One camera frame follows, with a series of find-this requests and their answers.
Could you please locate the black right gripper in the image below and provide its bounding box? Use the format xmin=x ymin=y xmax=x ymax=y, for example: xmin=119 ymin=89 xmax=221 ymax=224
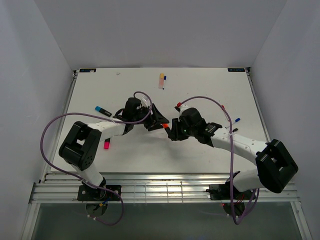
xmin=168 ymin=117 xmax=197 ymax=141

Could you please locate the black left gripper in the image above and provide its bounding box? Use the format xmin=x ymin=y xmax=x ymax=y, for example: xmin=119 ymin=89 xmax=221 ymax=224
xmin=132 ymin=103 xmax=169 ymax=132

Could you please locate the orange black highlighter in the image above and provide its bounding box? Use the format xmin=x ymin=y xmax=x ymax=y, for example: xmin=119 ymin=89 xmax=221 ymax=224
xmin=162 ymin=123 xmax=171 ymax=134

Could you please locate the pale orange yellow highlighter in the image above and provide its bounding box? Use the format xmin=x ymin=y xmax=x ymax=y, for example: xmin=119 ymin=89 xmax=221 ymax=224
xmin=158 ymin=73 xmax=165 ymax=89

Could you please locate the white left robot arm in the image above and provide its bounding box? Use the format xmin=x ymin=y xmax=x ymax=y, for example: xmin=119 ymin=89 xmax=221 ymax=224
xmin=58 ymin=97 xmax=169 ymax=200

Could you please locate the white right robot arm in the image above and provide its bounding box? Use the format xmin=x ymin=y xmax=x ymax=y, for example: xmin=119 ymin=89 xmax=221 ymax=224
xmin=167 ymin=104 xmax=299 ymax=199

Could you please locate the blue cap thin pen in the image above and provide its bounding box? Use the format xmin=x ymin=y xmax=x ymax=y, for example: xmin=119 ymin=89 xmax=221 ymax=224
xmin=162 ymin=75 xmax=167 ymax=90

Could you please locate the blue cap pen right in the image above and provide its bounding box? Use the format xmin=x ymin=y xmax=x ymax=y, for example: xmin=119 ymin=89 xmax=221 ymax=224
xmin=232 ymin=117 xmax=241 ymax=125

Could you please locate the pink black highlighter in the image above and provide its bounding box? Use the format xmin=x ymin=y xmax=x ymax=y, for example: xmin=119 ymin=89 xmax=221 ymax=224
xmin=103 ymin=138 xmax=111 ymax=150

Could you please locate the blue black highlighter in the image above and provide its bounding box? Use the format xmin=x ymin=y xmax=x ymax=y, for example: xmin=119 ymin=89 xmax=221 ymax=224
xmin=95 ymin=106 xmax=112 ymax=117

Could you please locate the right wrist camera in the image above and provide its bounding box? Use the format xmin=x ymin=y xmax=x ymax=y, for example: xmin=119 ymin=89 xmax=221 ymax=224
xmin=174 ymin=102 xmax=189 ymax=113

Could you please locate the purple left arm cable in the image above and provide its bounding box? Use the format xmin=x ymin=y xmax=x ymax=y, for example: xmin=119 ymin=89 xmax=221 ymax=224
xmin=39 ymin=91 xmax=153 ymax=226

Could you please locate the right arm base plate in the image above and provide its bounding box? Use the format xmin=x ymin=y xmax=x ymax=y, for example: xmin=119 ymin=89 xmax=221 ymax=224
xmin=205 ymin=183 xmax=256 ymax=201

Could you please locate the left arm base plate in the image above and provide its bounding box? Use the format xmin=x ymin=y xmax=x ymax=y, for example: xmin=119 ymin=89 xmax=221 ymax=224
xmin=76 ymin=185 xmax=120 ymax=202

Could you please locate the aluminium table frame rail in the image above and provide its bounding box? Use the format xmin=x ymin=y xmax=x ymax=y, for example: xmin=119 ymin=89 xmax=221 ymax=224
xmin=28 ymin=172 xmax=301 ymax=205

